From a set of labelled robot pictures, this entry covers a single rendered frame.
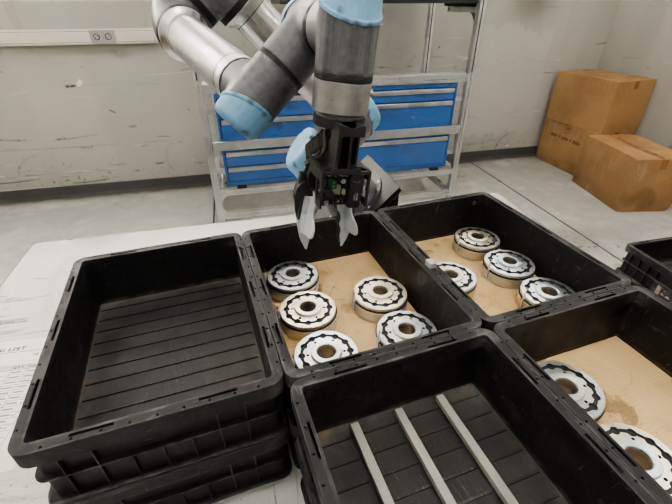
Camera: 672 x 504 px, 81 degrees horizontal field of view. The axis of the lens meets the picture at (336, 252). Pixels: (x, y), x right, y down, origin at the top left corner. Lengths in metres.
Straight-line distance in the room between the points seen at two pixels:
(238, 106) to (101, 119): 2.97
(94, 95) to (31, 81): 0.38
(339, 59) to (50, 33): 3.02
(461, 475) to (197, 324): 0.49
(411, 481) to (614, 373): 0.39
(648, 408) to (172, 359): 0.73
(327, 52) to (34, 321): 0.91
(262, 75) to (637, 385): 0.72
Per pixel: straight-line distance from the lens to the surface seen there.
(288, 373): 0.53
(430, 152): 2.90
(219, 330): 0.75
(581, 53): 4.52
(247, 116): 0.58
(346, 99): 0.52
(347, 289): 0.81
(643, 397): 0.78
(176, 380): 0.69
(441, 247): 0.98
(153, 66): 3.37
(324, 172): 0.52
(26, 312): 1.20
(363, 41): 0.52
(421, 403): 0.63
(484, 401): 0.66
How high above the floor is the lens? 1.33
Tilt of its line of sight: 33 degrees down
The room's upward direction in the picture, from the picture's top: straight up
